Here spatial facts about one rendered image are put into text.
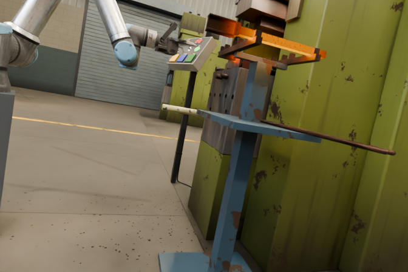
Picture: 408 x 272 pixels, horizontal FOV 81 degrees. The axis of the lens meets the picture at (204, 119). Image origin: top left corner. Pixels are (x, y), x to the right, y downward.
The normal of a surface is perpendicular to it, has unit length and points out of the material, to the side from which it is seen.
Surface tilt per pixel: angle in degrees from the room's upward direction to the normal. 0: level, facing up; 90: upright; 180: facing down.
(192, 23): 90
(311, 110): 90
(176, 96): 90
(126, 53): 94
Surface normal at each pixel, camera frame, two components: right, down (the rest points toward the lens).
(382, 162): -0.93, -0.15
